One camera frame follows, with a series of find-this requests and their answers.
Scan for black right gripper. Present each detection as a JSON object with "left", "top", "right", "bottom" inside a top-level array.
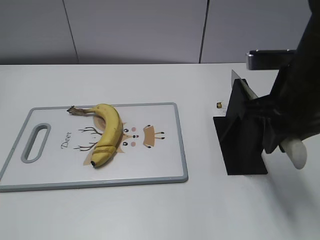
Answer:
[{"left": 244, "top": 66, "right": 320, "bottom": 154}]

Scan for white-handled kitchen knife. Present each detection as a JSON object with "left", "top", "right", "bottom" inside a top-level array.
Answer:
[{"left": 231, "top": 69, "right": 308, "bottom": 170}]

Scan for yellow banana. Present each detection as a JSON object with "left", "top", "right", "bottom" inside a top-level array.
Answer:
[{"left": 67, "top": 103, "right": 123, "bottom": 168}]

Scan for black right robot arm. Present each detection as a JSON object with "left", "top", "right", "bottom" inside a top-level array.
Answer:
[{"left": 244, "top": 0, "right": 320, "bottom": 154}]

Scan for black knife stand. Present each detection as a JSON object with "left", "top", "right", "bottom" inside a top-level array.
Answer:
[{"left": 213, "top": 78, "right": 268, "bottom": 175}]

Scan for small brass nut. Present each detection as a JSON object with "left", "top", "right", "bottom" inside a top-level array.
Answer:
[{"left": 216, "top": 102, "right": 223, "bottom": 109}]

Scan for white grey-rimmed cutting board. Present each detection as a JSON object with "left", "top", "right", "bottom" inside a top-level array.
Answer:
[{"left": 0, "top": 102, "right": 188, "bottom": 192}]

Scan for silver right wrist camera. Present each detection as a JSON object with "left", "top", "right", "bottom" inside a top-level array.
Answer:
[{"left": 246, "top": 49, "right": 296, "bottom": 71}]

